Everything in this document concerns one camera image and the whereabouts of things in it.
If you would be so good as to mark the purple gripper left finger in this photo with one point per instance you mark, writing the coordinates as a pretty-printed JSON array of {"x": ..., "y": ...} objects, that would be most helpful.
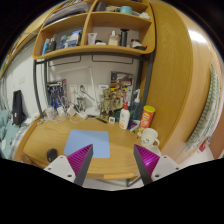
[{"x": 79, "y": 162}]

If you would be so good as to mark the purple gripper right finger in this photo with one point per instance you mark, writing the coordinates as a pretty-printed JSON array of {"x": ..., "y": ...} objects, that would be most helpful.
[{"x": 146, "y": 162}]

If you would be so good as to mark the blue mouse pad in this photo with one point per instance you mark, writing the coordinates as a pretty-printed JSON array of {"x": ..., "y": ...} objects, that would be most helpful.
[{"x": 80, "y": 138}]

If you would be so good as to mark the black computer mouse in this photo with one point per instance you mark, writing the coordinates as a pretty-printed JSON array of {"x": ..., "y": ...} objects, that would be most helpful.
[{"x": 52, "y": 154}]

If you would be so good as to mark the white mug with face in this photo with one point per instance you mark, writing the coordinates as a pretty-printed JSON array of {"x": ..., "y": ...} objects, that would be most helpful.
[{"x": 149, "y": 137}]

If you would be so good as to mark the red yellow chips can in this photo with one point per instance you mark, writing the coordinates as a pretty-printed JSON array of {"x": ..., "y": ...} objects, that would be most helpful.
[{"x": 146, "y": 119}]

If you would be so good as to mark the white lotion bottle red cap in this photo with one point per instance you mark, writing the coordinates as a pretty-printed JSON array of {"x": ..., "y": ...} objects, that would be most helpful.
[{"x": 124, "y": 117}]

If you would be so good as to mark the white desk lamp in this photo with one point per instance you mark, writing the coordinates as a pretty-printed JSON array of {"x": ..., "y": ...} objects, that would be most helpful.
[{"x": 81, "y": 88}]

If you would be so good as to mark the small white desk clock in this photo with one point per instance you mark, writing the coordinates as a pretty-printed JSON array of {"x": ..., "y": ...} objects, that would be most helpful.
[{"x": 111, "y": 120}]

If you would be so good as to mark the blue spray bottle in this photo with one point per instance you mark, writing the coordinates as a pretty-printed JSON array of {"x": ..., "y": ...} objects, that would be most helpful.
[{"x": 135, "y": 105}]

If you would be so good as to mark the golden mechanical model figure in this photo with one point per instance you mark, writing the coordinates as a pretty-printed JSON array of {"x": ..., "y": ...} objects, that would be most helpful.
[{"x": 113, "y": 99}]

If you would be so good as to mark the robot model kit box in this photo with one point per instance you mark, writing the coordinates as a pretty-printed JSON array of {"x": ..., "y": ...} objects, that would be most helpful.
[{"x": 57, "y": 92}]

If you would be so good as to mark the black bag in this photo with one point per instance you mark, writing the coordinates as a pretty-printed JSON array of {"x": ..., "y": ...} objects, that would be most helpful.
[{"x": 17, "y": 109}]

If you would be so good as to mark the black cylinder bottle on shelf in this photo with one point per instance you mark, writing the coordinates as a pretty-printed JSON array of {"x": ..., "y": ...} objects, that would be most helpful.
[{"x": 124, "y": 33}]

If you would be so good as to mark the white tube on shelf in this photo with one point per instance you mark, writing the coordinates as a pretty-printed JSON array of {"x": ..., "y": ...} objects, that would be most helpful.
[{"x": 92, "y": 38}]

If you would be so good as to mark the teal bowl on top shelf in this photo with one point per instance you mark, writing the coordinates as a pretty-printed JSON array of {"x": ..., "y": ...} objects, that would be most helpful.
[{"x": 126, "y": 10}]

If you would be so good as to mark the wooden wall shelf unit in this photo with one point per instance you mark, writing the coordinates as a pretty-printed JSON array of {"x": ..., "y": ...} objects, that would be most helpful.
[{"x": 140, "y": 38}]

